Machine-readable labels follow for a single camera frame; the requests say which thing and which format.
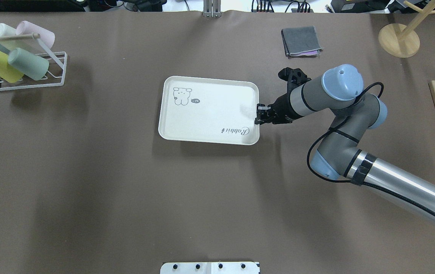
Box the pink cup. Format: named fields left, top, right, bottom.
left=16, top=21, right=56, bottom=49

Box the folded grey cloth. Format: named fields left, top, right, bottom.
left=281, top=26, right=323, bottom=57

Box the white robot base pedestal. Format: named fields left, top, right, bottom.
left=160, top=261, right=261, bottom=274

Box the wooden mug tree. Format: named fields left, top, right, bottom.
left=378, top=0, right=435, bottom=58

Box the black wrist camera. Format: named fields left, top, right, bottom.
left=278, top=67, right=311, bottom=92

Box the green cup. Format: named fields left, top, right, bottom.
left=8, top=48, right=49, bottom=80

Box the white wire cup rack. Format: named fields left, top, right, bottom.
left=0, top=33, right=68, bottom=92

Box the cream rabbit tray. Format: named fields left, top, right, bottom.
left=158, top=76, right=260, bottom=145

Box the yellow cup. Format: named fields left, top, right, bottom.
left=0, top=51, right=24, bottom=83

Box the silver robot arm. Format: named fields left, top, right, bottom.
left=255, top=64, right=435, bottom=224

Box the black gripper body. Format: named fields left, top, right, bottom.
left=265, top=94, right=297, bottom=124

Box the pale mint cup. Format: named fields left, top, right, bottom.
left=0, top=23, right=29, bottom=51

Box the aluminium frame post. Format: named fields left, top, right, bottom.
left=203, top=0, right=222, bottom=18

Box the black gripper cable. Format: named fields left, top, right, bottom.
left=307, top=82, right=435, bottom=225

